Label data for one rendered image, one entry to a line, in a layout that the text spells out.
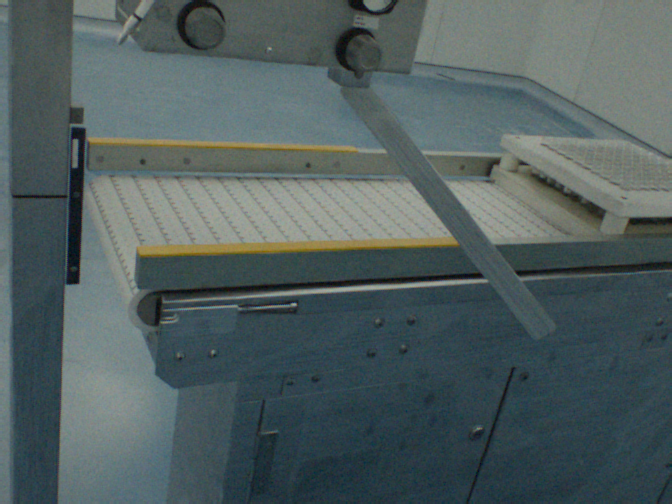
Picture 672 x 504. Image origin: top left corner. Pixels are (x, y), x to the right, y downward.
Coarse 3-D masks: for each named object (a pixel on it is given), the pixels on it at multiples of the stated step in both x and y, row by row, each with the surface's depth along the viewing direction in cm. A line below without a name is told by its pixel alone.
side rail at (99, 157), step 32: (96, 160) 84; (128, 160) 86; (160, 160) 87; (192, 160) 89; (224, 160) 91; (256, 160) 93; (288, 160) 95; (320, 160) 96; (352, 160) 99; (384, 160) 101; (448, 160) 105; (480, 160) 108
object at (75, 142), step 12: (72, 132) 83; (84, 132) 83; (72, 144) 83; (84, 144) 84; (72, 156) 84; (84, 156) 85; (72, 168) 85; (72, 180) 85; (72, 192) 86; (72, 204) 87; (72, 216) 87; (72, 228) 88; (72, 240) 89; (72, 252) 89; (72, 264) 90; (72, 276) 91
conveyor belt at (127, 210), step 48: (96, 192) 82; (144, 192) 83; (192, 192) 85; (240, 192) 88; (288, 192) 91; (336, 192) 94; (384, 192) 97; (480, 192) 104; (144, 240) 72; (192, 240) 74; (240, 240) 76; (288, 240) 78; (192, 288) 67
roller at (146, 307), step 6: (150, 294) 66; (156, 294) 66; (144, 300) 65; (150, 300) 65; (156, 300) 66; (138, 306) 66; (144, 306) 65; (150, 306) 66; (156, 306) 66; (138, 312) 66; (144, 312) 66; (150, 312) 66; (156, 312) 66; (144, 318) 66; (150, 318) 66; (156, 318) 66; (150, 324) 66; (156, 324) 67
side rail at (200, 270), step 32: (192, 256) 64; (224, 256) 65; (256, 256) 66; (288, 256) 68; (320, 256) 69; (352, 256) 71; (384, 256) 73; (416, 256) 74; (448, 256) 76; (512, 256) 80; (544, 256) 82; (576, 256) 84; (608, 256) 87; (640, 256) 89
